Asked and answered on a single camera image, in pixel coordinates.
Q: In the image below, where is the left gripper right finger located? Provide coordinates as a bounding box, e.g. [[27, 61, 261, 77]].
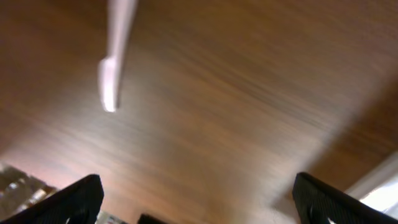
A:
[[292, 172, 397, 224]]

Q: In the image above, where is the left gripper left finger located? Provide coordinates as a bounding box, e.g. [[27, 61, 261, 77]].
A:
[[1, 174, 104, 224]]

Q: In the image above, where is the white plastic knife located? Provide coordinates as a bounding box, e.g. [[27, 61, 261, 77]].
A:
[[98, 0, 139, 113]]

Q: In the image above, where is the white plastic cutlery tray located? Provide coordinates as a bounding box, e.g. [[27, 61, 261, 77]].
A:
[[345, 152, 398, 219]]

